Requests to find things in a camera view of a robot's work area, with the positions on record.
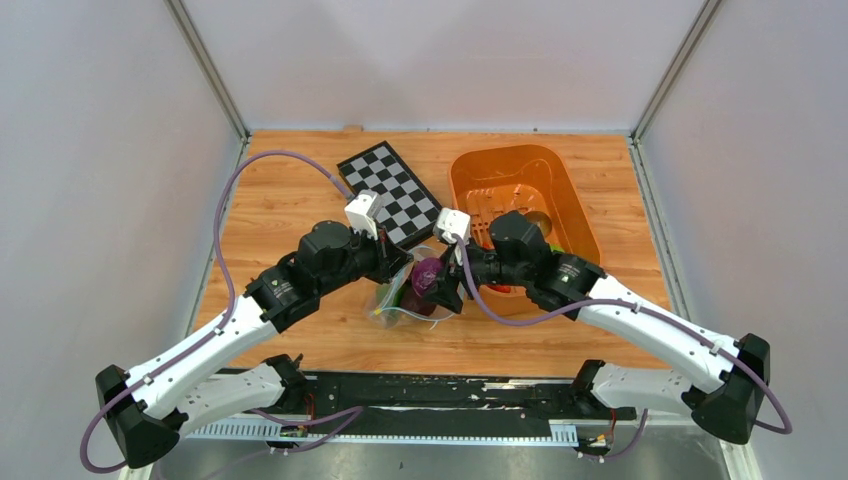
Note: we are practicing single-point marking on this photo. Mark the black white chessboard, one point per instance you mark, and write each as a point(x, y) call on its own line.
point(409, 210)

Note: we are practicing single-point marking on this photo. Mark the orange plastic basket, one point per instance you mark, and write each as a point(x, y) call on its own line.
point(497, 187)

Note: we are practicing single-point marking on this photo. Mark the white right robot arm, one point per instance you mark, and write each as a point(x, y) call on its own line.
point(719, 381)

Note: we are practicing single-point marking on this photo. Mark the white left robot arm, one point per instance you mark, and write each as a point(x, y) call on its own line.
point(149, 408)

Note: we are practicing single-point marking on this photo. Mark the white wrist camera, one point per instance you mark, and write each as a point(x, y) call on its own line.
point(452, 224)
point(361, 213)

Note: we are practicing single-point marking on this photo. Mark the purple toy onion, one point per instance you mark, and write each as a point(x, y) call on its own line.
point(424, 274)

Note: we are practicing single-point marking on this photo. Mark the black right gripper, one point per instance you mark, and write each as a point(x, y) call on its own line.
point(446, 292)

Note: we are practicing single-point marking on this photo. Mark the green toy pepper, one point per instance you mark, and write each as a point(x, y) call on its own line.
point(385, 296)

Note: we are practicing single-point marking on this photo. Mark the dark purple toy apple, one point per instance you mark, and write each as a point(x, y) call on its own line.
point(412, 302)

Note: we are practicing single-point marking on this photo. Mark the brown toy potato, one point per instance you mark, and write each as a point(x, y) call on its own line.
point(541, 220)

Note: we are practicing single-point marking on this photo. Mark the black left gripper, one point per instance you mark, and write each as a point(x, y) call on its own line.
point(389, 258)

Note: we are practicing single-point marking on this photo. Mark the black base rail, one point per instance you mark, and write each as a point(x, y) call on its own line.
point(445, 406)

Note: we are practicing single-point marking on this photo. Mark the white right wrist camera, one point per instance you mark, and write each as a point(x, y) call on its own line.
point(452, 224)

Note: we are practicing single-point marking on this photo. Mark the clear zip top bag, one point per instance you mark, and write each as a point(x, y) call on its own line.
point(396, 303)

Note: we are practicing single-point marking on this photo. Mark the red toy chili pepper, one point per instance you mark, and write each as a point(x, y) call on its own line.
point(500, 288)

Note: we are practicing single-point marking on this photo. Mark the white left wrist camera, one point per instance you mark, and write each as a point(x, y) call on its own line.
point(361, 213)

